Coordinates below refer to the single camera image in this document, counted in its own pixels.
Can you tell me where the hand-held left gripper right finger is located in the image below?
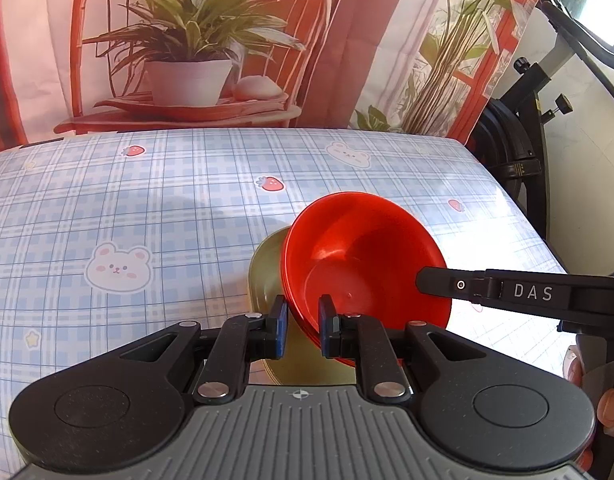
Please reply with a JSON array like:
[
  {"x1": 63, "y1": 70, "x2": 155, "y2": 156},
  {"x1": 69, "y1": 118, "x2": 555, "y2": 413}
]
[{"x1": 318, "y1": 295, "x2": 488, "y2": 404}]

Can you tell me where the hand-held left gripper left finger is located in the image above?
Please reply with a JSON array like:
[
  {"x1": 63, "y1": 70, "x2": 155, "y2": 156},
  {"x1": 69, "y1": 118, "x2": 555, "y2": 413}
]
[{"x1": 119, "y1": 295, "x2": 290, "y2": 406}]

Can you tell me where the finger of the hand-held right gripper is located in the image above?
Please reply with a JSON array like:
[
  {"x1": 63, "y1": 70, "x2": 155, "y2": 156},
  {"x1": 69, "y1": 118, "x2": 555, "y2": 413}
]
[{"x1": 415, "y1": 266, "x2": 564, "y2": 320}]

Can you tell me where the olive green plate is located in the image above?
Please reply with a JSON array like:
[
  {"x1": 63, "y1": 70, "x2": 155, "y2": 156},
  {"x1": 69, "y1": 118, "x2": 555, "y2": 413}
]
[{"x1": 248, "y1": 226, "x2": 358, "y2": 387}]

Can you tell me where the red bowl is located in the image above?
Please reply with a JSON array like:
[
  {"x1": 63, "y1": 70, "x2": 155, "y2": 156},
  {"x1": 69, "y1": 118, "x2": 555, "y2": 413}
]
[{"x1": 281, "y1": 192, "x2": 452, "y2": 356}]

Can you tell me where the person's right hand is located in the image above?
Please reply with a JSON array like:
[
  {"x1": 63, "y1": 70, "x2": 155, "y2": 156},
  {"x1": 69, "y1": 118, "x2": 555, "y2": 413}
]
[{"x1": 564, "y1": 346, "x2": 614, "y2": 441}]

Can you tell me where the black exercise bike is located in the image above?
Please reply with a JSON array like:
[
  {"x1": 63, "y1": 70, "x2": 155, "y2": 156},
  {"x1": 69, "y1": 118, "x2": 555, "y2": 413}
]
[{"x1": 468, "y1": 0, "x2": 614, "y2": 282}]

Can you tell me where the blue plaid tablecloth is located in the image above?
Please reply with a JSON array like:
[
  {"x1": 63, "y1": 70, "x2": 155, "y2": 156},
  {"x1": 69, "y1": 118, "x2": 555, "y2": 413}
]
[{"x1": 0, "y1": 127, "x2": 574, "y2": 463}]

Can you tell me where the printed wall backdrop cloth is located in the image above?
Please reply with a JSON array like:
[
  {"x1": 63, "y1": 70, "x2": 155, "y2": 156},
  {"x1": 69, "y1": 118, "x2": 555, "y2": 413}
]
[{"x1": 0, "y1": 0, "x2": 550, "y2": 153}]

